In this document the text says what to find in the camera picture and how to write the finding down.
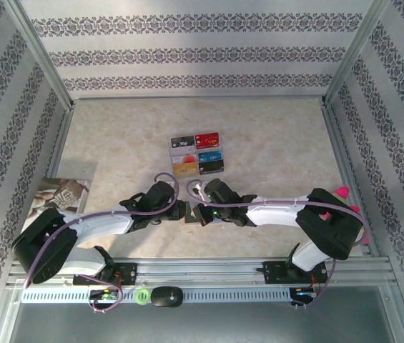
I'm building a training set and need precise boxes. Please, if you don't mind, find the plain black card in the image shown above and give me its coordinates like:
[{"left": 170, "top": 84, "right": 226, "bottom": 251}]
[{"left": 198, "top": 159, "right": 225, "bottom": 175}]

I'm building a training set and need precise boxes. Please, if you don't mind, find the yellow card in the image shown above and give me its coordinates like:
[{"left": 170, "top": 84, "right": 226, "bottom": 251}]
[{"left": 172, "top": 163, "right": 198, "bottom": 178}]

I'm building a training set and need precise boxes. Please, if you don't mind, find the clear acrylic card stand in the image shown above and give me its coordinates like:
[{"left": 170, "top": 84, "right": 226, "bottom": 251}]
[{"left": 168, "top": 131, "right": 226, "bottom": 178}]

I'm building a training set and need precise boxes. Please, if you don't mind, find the white card with orange circle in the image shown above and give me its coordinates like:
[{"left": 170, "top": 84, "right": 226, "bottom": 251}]
[{"left": 171, "top": 154, "right": 197, "bottom": 165}]

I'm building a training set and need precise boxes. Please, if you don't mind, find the red VIP card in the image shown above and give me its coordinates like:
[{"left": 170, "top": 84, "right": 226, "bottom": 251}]
[{"left": 195, "top": 132, "right": 221, "bottom": 149}]

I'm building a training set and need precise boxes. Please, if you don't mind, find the black VIP card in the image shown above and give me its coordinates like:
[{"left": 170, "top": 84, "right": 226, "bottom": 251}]
[{"left": 171, "top": 136, "right": 195, "bottom": 148}]

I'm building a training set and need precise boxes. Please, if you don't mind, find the black computer mouse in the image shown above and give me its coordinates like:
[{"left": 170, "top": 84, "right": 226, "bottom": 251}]
[{"left": 150, "top": 286, "right": 184, "bottom": 307}]

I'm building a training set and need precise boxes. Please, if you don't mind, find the book with photo cover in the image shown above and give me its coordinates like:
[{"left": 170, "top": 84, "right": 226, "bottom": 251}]
[{"left": 22, "top": 177, "right": 91, "bottom": 229}]

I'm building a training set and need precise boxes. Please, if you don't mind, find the small circuit board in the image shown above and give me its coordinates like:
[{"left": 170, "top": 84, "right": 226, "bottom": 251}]
[
  {"left": 89, "top": 289, "right": 122, "bottom": 302},
  {"left": 289, "top": 287, "right": 319, "bottom": 299}
]

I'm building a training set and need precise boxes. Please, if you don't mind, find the plush toy with pink feet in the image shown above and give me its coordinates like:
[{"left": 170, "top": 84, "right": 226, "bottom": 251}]
[{"left": 325, "top": 185, "right": 371, "bottom": 246}]

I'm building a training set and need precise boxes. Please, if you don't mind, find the purple cable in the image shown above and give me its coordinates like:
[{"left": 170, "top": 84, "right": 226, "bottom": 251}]
[
  {"left": 24, "top": 172, "right": 179, "bottom": 315},
  {"left": 186, "top": 179, "right": 369, "bottom": 312}
]

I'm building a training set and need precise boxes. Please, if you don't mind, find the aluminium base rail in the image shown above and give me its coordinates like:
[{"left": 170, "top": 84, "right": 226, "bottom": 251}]
[{"left": 6, "top": 256, "right": 391, "bottom": 287}]

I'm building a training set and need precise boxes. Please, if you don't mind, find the slotted metal cable tray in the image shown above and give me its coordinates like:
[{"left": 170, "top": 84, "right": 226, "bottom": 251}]
[{"left": 20, "top": 287, "right": 292, "bottom": 304}]

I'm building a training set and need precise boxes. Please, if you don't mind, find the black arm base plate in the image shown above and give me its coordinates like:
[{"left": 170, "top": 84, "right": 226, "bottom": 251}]
[
  {"left": 73, "top": 262, "right": 139, "bottom": 286},
  {"left": 262, "top": 260, "right": 327, "bottom": 285}
]

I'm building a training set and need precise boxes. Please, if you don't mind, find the green tape ring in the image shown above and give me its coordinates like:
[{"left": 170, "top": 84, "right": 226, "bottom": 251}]
[{"left": 135, "top": 288, "right": 152, "bottom": 305}]

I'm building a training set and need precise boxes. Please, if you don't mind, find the aluminium frame back rail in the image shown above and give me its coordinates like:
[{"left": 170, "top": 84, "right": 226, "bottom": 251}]
[{"left": 71, "top": 94, "right": 327, "bottom": 103}]

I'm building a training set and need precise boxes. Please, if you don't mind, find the aluminium frame side rail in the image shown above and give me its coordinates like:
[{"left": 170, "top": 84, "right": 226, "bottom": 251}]
[
  {"left": 44, "top": 101, "right": 77, "bottom": 179},
  {"left": 321, "top": 101, "right": 390, "bottom": 258}
]

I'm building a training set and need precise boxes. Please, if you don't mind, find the aluminium frame post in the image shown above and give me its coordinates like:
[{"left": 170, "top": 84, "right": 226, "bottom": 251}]
[
  {"left": 325, "top": 0, "right": 393, "bottom": 108},
  {"left": 3, "top": 0, "right": 76, "bottom": 110}
]

